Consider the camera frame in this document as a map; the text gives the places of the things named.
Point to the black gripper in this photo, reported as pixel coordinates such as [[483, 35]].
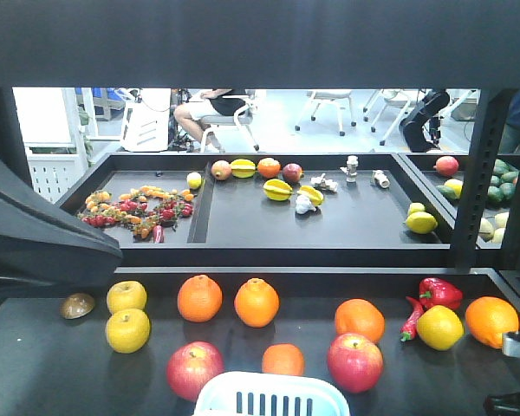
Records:
[[506, 404]]

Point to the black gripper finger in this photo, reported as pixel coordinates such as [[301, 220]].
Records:
[[42, 244]]

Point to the light blue plastic basket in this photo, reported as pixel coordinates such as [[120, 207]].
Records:
[[247, 393]]

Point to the large orange far right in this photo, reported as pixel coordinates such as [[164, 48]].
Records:
[[488, 318]]

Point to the yellow apple right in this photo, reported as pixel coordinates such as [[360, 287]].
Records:
[[440, 328]]

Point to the yellow apple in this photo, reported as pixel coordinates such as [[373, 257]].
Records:
[[126, 295], [128, 330], [440, 328]]

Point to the brown mushroom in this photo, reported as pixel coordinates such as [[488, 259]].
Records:
[[76, 306]]

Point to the red bell pepper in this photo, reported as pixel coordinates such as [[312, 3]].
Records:
[[434, 291]]

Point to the red chili pepper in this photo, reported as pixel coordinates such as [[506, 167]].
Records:
[[409, 329]]

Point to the yellow apple back left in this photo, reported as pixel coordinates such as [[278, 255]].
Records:
[[126, 295]]

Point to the pile of strawberries and tomatoes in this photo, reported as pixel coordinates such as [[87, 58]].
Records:
[[147, 212]]

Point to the yellow apple front left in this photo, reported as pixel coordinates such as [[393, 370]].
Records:
[[128, 330]]

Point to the large yellow lemon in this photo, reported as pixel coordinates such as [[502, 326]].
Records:
[[421, 222]]

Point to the red apple front right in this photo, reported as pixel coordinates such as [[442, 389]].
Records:
[[354, 363]]

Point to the red apple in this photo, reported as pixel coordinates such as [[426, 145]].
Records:
[[190, 367], [354, 363]]

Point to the orange centre right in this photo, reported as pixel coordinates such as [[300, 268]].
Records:
[[359, 316]]

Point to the orange back left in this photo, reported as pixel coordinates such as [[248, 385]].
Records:
[[199, 299]]

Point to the red apple front left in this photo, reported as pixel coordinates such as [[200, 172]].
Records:
[[190, 367]]

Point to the yellow starfruit back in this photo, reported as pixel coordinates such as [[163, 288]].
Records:
[[243, 168]]

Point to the small orange front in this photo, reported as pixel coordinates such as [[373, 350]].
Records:
[[283, 358]]

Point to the orange back middle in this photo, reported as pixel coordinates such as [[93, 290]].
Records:
[[256, 303]]

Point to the seated person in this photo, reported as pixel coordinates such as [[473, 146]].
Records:
[[212, 102]]

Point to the yellow starfruit small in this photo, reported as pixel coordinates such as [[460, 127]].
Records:
[[315, 196]]

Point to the yellow starfruit middle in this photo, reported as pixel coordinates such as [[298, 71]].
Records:
[[277, 190]]

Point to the white garlic bulb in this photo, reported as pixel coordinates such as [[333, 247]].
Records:
[[303, 205]]

